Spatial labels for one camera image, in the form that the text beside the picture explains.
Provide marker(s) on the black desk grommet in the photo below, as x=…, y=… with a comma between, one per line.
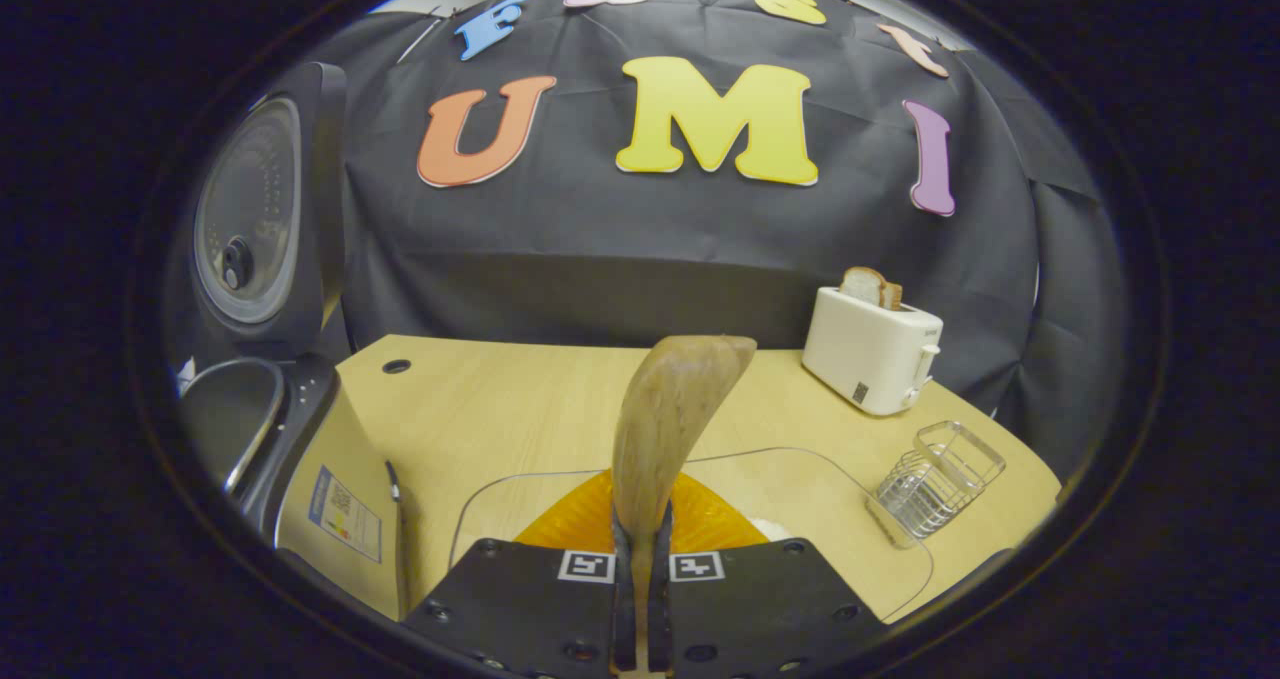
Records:
x=396, y=366

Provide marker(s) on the white toaster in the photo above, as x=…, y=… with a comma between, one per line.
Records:
x=860, y=349

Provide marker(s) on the silver black rice cooker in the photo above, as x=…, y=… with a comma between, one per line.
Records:
x=330, y=499

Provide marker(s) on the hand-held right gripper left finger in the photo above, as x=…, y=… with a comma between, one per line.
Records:
x=623, y=609

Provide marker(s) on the black backdrop cloth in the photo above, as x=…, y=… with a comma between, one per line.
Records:
x=600, y=259

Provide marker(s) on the pale bread slice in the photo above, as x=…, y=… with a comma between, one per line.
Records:
x=860, y=287

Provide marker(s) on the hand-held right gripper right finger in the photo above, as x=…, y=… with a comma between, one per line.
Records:
x=660, y=609

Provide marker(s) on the clear plastic container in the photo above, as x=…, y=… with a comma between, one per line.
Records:
x=800, y=489

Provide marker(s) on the wooden spoon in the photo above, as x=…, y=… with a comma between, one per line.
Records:
x=670, y=409

